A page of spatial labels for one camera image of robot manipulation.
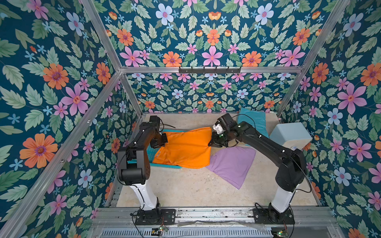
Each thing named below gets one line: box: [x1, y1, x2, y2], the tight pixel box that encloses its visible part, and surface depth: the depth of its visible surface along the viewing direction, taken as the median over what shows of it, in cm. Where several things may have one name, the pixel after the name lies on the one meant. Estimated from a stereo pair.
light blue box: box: [268, 121, 314, 150], surface depth 92 cm
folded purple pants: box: [205, 146, 257, 190], surface depth 92 cm
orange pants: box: [152, 126, 212, 170], surface depth 88 cm
